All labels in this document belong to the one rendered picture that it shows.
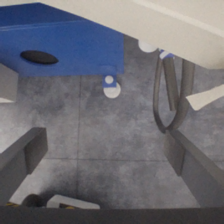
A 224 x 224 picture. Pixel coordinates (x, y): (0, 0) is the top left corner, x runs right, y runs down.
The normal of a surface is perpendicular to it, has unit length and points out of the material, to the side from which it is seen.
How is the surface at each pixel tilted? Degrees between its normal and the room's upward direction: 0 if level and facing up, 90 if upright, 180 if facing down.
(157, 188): 0
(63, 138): 0
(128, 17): 90
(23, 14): 0
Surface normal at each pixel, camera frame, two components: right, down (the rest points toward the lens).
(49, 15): -0.08, -0.14
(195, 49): -0.45, 0.89
